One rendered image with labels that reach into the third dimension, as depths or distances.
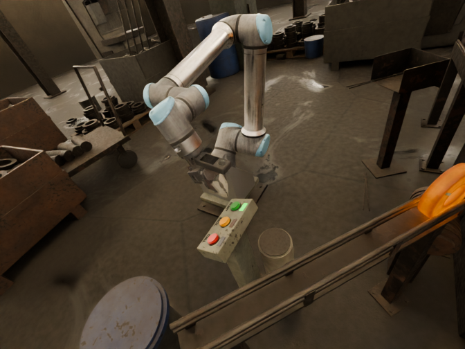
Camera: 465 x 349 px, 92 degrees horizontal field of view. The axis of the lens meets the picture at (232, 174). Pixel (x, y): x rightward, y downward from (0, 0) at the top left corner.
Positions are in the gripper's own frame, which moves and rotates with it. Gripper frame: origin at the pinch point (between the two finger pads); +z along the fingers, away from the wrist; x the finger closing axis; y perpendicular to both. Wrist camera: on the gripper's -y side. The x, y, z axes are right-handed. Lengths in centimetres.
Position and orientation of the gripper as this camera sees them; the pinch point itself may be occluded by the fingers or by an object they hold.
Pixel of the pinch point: (226, 194)
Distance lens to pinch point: 80.4
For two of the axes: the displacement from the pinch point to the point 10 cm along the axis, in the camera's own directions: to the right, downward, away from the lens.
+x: -5.0, 6.5, -5.7
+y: -7.1, 0.7, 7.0
